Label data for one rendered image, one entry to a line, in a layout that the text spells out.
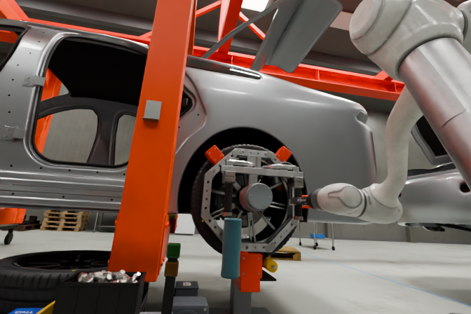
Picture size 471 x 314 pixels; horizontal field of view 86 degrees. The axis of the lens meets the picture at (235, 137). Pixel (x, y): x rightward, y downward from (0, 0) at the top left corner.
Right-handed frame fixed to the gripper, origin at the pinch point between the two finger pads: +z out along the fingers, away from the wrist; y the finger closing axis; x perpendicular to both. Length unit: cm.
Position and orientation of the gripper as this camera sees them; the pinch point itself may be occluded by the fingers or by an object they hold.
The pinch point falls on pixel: (298, 202)
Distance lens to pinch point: 128.9
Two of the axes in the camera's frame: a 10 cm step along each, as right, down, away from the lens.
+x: 0.5, -9.5, 3.0
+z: -2.0, 2.8, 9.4
